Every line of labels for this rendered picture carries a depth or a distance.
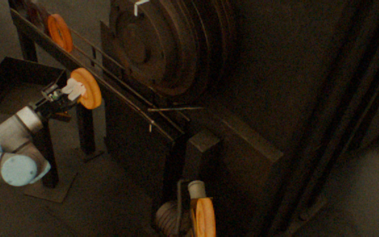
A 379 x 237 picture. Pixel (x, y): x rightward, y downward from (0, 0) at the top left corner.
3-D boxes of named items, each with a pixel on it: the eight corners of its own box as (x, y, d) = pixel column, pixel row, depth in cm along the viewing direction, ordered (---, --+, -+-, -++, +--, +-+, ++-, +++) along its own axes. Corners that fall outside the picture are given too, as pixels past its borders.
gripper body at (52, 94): (66, 92, 147) (36, 114, 144) (74, 106, 155) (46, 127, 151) (54, 79, 151) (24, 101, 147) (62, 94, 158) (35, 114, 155)
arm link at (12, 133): (4, 158, 150) (-15, 136, 149) (35, 136, 153) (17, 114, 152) (2, 158, 141) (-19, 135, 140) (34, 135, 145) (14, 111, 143)
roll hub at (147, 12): (121, 52, 152) (120, -22, 132) (173, 97, 139) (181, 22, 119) (107, 58, 149) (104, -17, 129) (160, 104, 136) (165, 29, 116)
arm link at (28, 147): (25, 189, 141) (0, 159, 140) (33, 183, 153) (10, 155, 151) (50, 170, 142) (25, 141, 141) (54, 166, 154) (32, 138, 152)
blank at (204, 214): (205, 235, 148) (195, 236, 147) (205, 191, 146) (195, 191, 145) (215, 256, 133) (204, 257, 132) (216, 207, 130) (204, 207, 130)
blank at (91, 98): (75, 60, 159) (67, 63, 157) (99, 78, 151) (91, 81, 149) (81, 94, 169) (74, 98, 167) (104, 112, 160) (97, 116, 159)
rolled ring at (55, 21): (43, 18, 209) (50, 16, 210) (58, 54, 214) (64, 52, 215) (55, 12, 193) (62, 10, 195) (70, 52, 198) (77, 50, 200)
